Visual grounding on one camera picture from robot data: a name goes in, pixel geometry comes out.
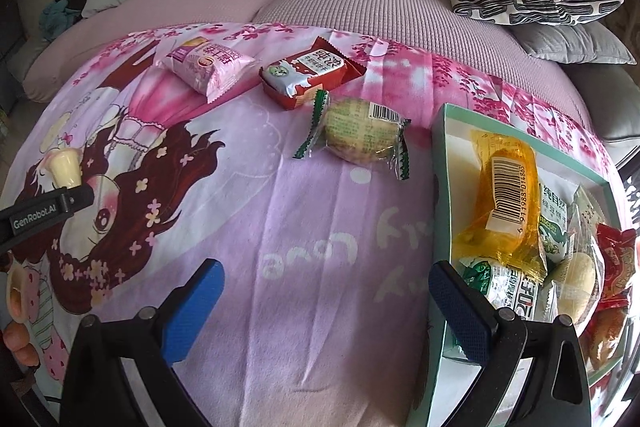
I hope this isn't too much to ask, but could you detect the red snack packet white print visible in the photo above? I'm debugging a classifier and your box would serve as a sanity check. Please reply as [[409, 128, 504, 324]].
[[595, 223, 638, 308]]

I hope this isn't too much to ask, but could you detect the teal cloth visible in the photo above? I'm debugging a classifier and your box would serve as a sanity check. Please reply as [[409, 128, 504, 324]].
[[40, 2, 83, 42]]

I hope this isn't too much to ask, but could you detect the pink snack packet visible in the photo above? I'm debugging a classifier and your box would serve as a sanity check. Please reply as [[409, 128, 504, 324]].
[[156, 36, 256, 104]]

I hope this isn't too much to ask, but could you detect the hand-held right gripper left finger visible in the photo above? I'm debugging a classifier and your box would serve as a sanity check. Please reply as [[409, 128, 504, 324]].
[[62, 258, 225, 427]]

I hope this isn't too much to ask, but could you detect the white tray green rim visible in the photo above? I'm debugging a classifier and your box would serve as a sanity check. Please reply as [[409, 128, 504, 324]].
[[407, 103, 633, 427]]

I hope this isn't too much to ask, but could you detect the grey pillow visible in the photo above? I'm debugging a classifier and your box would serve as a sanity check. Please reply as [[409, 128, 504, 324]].
[[515, 22, 638, 66]]

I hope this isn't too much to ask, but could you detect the black metal railing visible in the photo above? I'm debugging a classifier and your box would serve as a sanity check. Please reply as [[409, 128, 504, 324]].
[[617, 157, 640, 228]]

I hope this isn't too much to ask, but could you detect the yellow snack packet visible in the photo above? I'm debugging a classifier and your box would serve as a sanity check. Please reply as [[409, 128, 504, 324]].
[[452, 130, 548, 284]]

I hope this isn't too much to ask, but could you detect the green white snack packet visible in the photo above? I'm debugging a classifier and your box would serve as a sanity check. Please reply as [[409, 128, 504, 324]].
[[459, 256, 556, 323]]

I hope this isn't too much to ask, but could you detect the person's left hand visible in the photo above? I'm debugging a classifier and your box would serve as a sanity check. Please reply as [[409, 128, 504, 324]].
[[0, 319, 42, 368]]

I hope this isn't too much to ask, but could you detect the green white biscuit packet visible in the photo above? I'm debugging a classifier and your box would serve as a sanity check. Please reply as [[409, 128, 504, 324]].
[[537, 184, 576, 264]]

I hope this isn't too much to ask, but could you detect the pink printed blanket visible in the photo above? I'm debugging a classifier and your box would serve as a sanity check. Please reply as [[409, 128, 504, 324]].
[[0, 22, 626, 427]]

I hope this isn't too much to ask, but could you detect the red white cake packet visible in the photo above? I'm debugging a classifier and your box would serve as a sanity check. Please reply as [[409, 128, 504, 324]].
[[259, 36, 367, 112]]

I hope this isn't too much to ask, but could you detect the clear round pastry packet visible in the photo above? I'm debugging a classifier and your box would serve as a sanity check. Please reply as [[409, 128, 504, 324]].
[[550, 202, 606, 325]]

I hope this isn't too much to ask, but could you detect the clear green-edged pastry packet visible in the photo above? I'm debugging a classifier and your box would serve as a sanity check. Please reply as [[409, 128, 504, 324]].
[[292, 89, 413, 182]]

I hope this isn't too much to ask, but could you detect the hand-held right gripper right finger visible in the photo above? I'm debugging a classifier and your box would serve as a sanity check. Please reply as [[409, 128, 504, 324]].
[[428, 260, 594, 427]]

